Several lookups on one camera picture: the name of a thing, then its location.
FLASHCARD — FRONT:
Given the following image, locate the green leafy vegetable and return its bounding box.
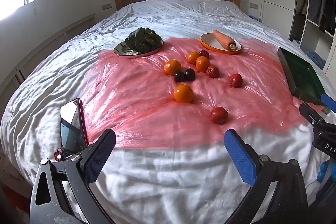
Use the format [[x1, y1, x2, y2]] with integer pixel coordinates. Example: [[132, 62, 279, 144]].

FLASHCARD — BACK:
[[125, 27, 162, 52]]

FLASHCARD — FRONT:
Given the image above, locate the blue towel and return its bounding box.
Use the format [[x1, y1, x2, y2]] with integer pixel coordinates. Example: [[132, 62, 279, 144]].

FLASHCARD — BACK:
[[306, 49, 328, 69]]

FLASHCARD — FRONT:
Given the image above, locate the pink plastic sheet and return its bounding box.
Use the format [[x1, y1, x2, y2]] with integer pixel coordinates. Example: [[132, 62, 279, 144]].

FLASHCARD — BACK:
[[83, 37, 309, 148]]

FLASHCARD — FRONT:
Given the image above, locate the dark round plate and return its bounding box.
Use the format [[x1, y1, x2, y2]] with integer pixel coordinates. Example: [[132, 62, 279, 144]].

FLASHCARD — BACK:
[[114, 40, 164, 58]]

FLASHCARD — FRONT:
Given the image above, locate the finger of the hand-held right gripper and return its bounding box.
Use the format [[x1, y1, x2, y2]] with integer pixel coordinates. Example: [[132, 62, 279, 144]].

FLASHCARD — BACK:
[[299, 102, 326, 126], [320, 94, 336, 110]]

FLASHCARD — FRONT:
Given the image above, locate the person's right hand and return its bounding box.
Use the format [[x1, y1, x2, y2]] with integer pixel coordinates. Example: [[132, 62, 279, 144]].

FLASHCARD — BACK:
[[316, 160, 336, 183]]

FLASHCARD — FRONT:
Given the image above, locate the red apple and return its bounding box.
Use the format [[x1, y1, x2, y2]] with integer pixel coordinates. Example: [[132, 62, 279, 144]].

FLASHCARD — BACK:
[[229, 73, 243, 88], [210, 107, 228, 124], [206, 65, 219, 79]]

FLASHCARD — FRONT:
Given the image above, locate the red smartphone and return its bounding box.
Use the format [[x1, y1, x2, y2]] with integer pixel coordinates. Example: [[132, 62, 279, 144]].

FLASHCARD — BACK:
[[60, 98, 89, 159]]

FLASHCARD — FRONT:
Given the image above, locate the bed with white sheet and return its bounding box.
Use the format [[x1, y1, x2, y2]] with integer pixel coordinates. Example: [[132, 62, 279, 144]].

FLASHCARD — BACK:
[[0, 0, 336, 224]]

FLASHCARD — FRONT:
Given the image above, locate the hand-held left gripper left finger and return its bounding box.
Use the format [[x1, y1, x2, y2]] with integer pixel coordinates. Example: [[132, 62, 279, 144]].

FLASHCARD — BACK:
[[29, 129, 116, 224]]

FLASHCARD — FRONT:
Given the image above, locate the orange rimmed plate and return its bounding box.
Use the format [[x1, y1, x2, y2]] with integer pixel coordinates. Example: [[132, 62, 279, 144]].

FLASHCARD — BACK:
[[200, 33, 242, 54]]

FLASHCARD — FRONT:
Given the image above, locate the carrot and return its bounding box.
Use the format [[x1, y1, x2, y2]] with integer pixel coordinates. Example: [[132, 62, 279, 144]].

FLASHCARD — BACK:
[[212, 29, 237, 51]]

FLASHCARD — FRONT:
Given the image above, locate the wooden wall panelling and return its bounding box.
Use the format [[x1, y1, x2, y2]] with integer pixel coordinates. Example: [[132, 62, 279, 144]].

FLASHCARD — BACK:
[[0, 13, 95, 98]]

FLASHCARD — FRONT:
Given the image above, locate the green cardboard box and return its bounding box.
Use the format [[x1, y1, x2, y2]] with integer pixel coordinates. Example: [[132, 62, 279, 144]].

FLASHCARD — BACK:
[[277, 47, 332, 114]]

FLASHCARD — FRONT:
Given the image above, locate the orange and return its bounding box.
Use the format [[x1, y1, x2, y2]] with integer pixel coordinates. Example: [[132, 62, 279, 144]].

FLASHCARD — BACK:
[[173, 84, 194, 103], [164, 59, 182, 76], [196, 56, 210, 73], [186, 51, 201, 64]]

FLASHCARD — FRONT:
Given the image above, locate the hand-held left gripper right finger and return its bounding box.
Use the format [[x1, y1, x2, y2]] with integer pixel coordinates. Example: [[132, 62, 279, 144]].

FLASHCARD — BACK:
[[224, 129, 309, 224]]

